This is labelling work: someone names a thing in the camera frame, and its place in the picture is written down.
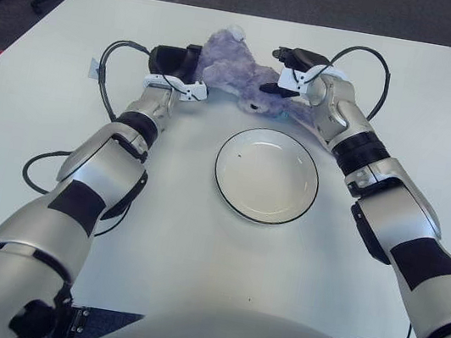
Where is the white plate black rim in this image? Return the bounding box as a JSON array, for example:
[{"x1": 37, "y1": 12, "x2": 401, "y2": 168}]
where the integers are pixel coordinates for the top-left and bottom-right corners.
[{"x1": 206, "y1": 120, "x2": 326, "y2": 234}]

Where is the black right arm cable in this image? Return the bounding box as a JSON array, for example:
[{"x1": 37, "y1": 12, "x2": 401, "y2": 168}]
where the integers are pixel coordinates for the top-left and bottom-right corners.
[{"x1": 322, "y1": 42, "x2": 395, "y2": 122}]

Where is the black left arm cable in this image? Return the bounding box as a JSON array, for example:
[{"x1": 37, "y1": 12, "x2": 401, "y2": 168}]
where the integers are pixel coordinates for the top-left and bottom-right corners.
[{"x1": 14, "y1": 26, "x2": 160, "y2": 240}]

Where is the white cable tape tag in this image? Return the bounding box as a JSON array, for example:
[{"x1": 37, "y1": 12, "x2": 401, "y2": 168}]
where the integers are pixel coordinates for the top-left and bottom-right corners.
[{"x1": 85, "y1": 57, "x2": 103, "y2": 80}]

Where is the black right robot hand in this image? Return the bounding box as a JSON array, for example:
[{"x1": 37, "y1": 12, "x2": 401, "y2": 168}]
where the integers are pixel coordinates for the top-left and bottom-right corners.
[{"x1": 258, "y1": 42, "x2": 331, "y2": 106}]

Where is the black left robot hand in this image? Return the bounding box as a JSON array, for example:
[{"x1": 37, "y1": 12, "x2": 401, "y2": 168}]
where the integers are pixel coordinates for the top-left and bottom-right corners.
[{"x1": 145, "y1": 36, "x2": 206, "y2": 86}]

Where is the purple plush bunny doll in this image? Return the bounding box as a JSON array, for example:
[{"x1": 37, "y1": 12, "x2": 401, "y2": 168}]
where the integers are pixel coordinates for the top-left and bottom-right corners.
[{"x1": 189, "y1": 19, "x2": 349, "y2": 147}]

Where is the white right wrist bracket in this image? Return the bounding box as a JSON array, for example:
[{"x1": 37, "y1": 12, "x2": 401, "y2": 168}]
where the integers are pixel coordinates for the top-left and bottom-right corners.
[{"x1": 276, "y1": 58, "x2": 349, "y2": 99}]

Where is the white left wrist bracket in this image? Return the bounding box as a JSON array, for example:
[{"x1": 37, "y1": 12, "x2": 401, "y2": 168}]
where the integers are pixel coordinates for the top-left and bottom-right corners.
[{"x1": 141, "y1": 71, "x2": 211, "y2": 105}]

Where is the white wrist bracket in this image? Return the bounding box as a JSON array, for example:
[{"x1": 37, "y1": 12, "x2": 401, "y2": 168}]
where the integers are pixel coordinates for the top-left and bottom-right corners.
[
  {"x1": 276, "y1": 58, "x2": 349, "y2": 99},
  {"x1": 141, "y1": 71, "x2": 211, "y2": 105}
]

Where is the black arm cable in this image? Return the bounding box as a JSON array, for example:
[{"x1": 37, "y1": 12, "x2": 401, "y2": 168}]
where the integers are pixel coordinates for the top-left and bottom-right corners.
[
  {"x1": 14, "y1": 26, "x2": 160, "y2": 240},
  {"x1": 322, "y1": 42, "x2": 395, "y2": 122}
]

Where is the black table bracket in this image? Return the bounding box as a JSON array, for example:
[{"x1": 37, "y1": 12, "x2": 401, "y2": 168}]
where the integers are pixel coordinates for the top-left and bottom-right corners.
[{"x1": 52, "y1": 302, "x2": 91, "y2": 338}]

